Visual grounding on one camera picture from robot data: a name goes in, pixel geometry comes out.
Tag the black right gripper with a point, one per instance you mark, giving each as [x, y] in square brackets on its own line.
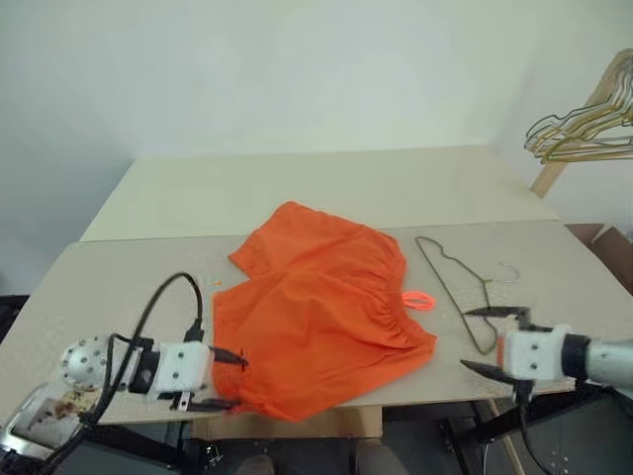
[523, 390]

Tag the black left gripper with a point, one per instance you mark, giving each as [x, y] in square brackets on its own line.
[182, 402]

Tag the orange shorts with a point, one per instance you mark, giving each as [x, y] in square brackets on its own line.
[321, 321]

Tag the dark rounded shape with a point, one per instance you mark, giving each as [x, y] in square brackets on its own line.
[257, 465]
[381, 457]

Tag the thin wooden slat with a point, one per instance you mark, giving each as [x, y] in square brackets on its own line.
[509, 447]

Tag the brown cardboard box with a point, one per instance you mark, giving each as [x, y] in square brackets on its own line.
[613, 257]

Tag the wooden clothes rack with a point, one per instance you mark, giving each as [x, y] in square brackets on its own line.
[549, 178]

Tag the bunch of hangers on rack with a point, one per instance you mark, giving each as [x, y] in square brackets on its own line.
[556, 156]

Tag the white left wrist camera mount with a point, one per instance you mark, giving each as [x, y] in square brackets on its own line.
[183, 368]

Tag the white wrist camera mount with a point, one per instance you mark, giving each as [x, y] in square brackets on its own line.
[534, 353]
[183, 368]

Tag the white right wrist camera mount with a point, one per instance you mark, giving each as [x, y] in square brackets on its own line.
[534, 353]

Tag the black metal table frame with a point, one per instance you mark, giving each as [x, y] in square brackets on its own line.
[494, 428]
[148, 445]

